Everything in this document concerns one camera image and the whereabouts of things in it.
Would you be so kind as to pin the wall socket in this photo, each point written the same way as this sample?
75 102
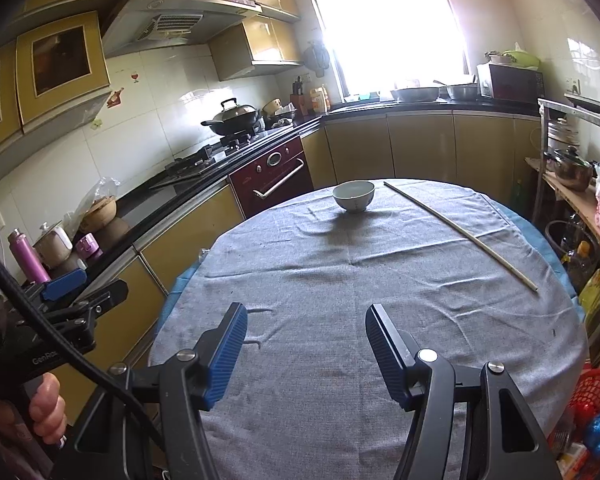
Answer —
0 220

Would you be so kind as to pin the green lid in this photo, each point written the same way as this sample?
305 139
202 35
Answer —
522 59

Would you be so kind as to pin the cooking oil bottle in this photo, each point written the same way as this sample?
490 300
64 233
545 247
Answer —
577 267

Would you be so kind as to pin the knife block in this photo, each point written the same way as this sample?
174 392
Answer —
298 95

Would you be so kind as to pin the microwave oven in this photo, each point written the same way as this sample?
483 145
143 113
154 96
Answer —
510 82

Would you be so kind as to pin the dark hanging utensil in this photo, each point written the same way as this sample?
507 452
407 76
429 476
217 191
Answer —
316 60

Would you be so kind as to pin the black wok with lid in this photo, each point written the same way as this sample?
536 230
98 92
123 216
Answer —
235 115

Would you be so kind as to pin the bright window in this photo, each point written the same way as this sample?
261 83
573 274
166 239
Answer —
390 30

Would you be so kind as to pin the metal pot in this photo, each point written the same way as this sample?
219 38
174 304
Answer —
462 91

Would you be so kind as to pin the grey range hood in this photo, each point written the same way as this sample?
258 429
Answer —
180 25

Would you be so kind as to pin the black gas stove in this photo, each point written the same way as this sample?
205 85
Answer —
200 162

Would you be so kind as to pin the black induction cooker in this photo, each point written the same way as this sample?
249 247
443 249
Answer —
595 102

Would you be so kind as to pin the steel pot with lid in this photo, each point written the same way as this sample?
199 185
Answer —
572 170

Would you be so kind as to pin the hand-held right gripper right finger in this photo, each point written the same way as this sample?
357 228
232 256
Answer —
382 355

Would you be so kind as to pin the blue under cloth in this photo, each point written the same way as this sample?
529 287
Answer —
530 230

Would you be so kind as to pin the white ceramic jar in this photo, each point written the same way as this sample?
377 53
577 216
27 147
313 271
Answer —
52 245

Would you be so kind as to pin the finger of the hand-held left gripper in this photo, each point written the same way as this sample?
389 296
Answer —
97 302
65 282

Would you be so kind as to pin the white ceramic bowl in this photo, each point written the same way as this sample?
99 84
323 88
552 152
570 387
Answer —
354 199

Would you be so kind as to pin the beige bowl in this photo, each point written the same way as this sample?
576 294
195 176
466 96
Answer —
275 107

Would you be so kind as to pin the long wooden stick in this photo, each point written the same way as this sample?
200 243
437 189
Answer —
460 232

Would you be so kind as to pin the stacked steel pots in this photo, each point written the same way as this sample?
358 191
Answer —
565 135

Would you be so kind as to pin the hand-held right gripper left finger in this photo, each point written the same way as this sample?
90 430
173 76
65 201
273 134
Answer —
227 355

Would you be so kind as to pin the red plastic basket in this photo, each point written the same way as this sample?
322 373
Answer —
597 385

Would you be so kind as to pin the blue plastic bag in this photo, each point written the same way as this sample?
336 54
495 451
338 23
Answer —
599 432

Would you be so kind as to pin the brown clay pot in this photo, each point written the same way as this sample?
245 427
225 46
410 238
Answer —
100 212

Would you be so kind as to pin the metal basin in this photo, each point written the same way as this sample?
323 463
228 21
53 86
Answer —
415 94

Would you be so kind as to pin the yellow base cabinets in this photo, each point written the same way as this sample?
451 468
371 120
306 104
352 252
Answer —
420 145

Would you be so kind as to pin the pink thermos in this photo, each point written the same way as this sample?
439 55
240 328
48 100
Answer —
27 255

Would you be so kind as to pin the maroon oven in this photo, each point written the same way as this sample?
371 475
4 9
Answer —
275 175

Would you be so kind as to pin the person's left hand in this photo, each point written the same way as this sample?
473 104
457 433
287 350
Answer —
47 410

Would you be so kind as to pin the metal storage rack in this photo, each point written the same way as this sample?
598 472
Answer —
545 125

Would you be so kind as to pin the yellow bag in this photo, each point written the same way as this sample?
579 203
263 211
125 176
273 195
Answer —
595 292

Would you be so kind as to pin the black kitchen countertop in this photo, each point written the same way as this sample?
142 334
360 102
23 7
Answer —
145 200

